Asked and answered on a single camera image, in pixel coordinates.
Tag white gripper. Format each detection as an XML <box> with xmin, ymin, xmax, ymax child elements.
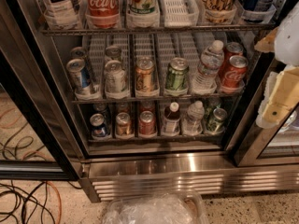
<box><xmin>254</xmin><ymin>2</ymin><xmax>299</xmax><ymax>129</ymax></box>

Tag orange soda can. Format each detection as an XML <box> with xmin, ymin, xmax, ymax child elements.
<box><xmin>135</xmin><ymin>57</ymin><xmax>155</xmax><ymax>92</ymax></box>

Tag front red Coca-Cola can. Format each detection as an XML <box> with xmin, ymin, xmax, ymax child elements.
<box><xmin>221</xmin><ymin>55</ymin><xmax>248</xmax><ymax>88</ymax></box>

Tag red coca-cola can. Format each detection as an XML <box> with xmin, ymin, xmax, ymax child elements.
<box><xmin>218</xmin><ymin>42</ymin><xmax>244</xmax><ymax>76</ymax></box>
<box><xmin>221</xmin><ymin>55</ymin><xmax>248</xmax><ymax>88</ymax></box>

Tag rear red Coca-Cola can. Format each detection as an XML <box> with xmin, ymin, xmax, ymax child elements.
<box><xmin>218</xmin><ymin>42</ymin><xmax>244</xmax><ymax>76</ymax></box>

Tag clear water bottle middle shelf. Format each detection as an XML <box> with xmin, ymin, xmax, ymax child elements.
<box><xmin>194</xmin><ymin>40</ymin><xmax>224</xmax><ymax>90</ymax></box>

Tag clear water bottle shelf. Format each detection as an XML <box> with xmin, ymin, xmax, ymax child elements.
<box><xmin>182</xmin><ymin>101</ymin><xmax>205</xmax><ymax>136</ymax></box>
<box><xmin>194</xmin><ymin>40</ymin><xmax>224</xmax><ymax>90</ymax></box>

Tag green can bottom shelf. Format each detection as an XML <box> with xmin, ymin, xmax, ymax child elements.
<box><xmin>206</xmin><ymin>108</ymin><xmax>227</xmax><ymax>133</ymax></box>

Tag gold black can top shelf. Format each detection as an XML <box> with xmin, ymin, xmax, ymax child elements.
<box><xmin>201</xmin><ymin>0</ymin><xmax>235</xmax><ymax>23</ymax></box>

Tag green soda can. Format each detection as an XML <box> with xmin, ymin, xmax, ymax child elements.
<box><xmin>165</xmin><ymin>57</ymin><xmax>189</xmax><ymax>91</ymax></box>

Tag clear water bottle bottom shelf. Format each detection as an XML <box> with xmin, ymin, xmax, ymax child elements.
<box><xmin>182</xmin><ymin>101</ymin><xmax>205</xmax><ymax>136</ymax></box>

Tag empty white tray top shelf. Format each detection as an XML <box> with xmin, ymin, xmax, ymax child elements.
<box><xmin>160</xmin><ymin>0</ymin><xmax>199</xmax><ymax>28</ymax></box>

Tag white tray under orange can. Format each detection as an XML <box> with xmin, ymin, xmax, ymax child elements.
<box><xmin>133</xmin><ymin>35</ymin><xmax>160</xmax><ymax>97</ymax></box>

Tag red copper can bottom shelf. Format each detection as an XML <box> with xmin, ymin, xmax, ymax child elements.
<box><xmin>138</xmin><ymin>111</ymin><xmax>156</xmax><ymax>135</ymax></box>

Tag stainless steel fridge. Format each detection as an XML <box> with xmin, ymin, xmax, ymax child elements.
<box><xmin>0</xmin><ymin>0</ymin><xmax>299</xmax><ymax>202</ymax></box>

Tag white green can top shelf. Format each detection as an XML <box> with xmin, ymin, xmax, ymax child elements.
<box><xmin>126</xmin><ymin>0</ymin><xmax>159</xmax><ymax>17</ymax></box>

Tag front white soda can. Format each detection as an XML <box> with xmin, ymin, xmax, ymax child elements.
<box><xmin>105</xmin><ymin>61</ymin><xmax>127</xmax><ymax>93</ymax></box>

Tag white soda can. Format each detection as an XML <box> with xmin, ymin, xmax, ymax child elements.
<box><xmin>105</xmin><ymin>61</ymin><xmax>127</xmax><ymax>93</ymax></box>
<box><xmin>105</xmin><ymin>45</ymin><xmax>121</xmax><ymax>63</ymax></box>

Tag brown can bottom shelf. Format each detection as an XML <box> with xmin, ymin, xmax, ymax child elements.
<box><xmin>116</xmin><ymin>112</ymin><xmax>133</xmax><ymax>136</ymax></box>

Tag rear white soda can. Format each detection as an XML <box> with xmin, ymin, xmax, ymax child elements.
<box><xmin>105</xmin><ymin>45</ymin><xmax>121</xmax><ymax>63</ymax></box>

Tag blue Pepsi can bottom shelf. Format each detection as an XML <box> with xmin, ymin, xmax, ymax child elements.
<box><xmin>90</xmin><ymin>113</ymin><xmax>110</xmax><ymax>139</ymax></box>

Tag large Coca-Cola can top shelf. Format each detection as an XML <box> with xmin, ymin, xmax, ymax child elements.
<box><xmin>87</xmin><ymin>0</ymin><xmax>119</xmax><ymax>28</ymax></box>

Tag rear blue silver can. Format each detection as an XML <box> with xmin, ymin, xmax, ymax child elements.
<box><xmin>70</xmin><ymin>47</ymin><xmax>93</xmax><ymax>76</ymax></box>

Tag blue silver can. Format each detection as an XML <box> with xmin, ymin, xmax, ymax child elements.
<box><xmin>70</xmin><ymin>47</ymin><xmax>93</xmax><ymax>76</ymax></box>
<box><xmin>66</xmin><ymin>59</ymin><xmax>94</xmax><ymax>95</ymax></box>

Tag front blue silver can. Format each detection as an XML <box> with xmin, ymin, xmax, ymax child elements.
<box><xmin>66</xmin><ymin>59</ymin><xmax>94</xmax><ymax>95</ymax></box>

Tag white tea bottle top shelf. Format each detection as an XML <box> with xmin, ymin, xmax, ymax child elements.
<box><xmin>43</xmin><ymin>0</ymin><xmax>82</xmax><ymax>30</ymax></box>

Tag dark juice bottle white cap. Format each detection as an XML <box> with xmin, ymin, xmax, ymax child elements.
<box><xmin>163</xmin><ymin>102</ymin><xmax>180</xmax><ymax>136</ymax></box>

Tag clear plastic bin with bags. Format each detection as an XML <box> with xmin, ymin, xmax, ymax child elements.
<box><xmin>101</xmin><ymin>189</ymin><xmax>209</xmax><ymax>224</ymax></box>

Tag orange floor cable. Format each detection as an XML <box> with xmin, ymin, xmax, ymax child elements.
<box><xmin>0</xmin><ymin>107</ymin><xmax>63</xmax><ymax>224</ymax></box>

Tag black floor cables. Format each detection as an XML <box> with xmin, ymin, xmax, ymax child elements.
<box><xmin>0</xmin><ymin>121</ymin><xmax>82</xmax><ymax>224</ymax></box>

